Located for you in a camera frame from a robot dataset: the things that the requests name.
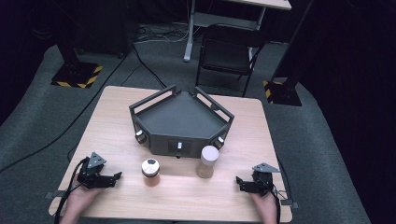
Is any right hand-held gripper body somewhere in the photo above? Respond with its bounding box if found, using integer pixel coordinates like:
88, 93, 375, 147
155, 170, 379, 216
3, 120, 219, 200
250, 162, 281, 197

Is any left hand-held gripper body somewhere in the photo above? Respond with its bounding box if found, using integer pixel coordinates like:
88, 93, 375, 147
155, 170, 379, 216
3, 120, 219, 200
77, 151, 118, 189

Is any silver-lidded spice jar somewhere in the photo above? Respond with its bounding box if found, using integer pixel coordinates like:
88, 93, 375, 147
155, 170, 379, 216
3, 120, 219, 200
141, 158, 162, 188

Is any white-lidded spice jar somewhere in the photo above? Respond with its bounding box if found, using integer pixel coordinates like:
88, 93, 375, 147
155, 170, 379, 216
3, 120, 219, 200
195, 145, 220, 179

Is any dark grey corner rack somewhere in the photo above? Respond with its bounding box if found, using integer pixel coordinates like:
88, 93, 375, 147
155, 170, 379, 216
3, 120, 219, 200
128, 85, 235, 160

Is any person's right hand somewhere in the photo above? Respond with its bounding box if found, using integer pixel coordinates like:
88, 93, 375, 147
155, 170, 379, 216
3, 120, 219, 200
249, 189, 278, 217

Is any person's left hand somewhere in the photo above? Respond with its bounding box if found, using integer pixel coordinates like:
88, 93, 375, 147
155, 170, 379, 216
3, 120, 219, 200
65, 181, 107, 213

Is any black stand with striped base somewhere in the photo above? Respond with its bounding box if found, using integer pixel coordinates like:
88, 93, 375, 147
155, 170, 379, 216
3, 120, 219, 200
50, 0, 104, 90
262, 0, 316, 107

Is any black folding chair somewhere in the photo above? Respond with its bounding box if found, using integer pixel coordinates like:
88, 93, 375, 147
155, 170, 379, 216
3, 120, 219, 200
195, 23, 267, 98

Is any dark wheeled cabinet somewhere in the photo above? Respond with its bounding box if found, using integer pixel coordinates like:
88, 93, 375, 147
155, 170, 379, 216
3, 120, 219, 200
74, 0, 130, 60

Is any white desk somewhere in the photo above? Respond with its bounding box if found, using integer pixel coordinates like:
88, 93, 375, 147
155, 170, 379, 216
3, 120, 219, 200
182, 0, 292, 63

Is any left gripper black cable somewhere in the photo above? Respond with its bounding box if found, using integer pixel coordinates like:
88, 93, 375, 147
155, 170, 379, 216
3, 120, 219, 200
53, 157, 91, 224

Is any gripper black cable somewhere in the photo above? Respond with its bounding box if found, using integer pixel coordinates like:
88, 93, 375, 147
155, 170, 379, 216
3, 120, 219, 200
53, 157, 91, 224
268, 183, 282, 224

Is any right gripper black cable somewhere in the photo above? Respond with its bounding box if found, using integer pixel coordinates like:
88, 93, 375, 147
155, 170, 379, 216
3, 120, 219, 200
268, 183, 282, 224

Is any grey table edge bracket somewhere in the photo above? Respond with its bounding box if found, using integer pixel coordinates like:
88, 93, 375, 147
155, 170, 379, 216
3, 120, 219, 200
44, 189, 68, 201
279, 198, 300, 209

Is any long black floor cable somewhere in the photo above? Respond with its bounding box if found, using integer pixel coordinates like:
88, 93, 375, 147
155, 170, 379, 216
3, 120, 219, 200
0, 46, 135, 174

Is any short black floor cable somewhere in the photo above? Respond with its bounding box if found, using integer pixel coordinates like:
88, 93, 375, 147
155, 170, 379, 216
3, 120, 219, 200
120, 46, 168, 90

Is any bundle of floor cables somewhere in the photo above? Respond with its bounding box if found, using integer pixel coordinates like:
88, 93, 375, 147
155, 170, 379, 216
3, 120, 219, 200
135, 21, 202, 44

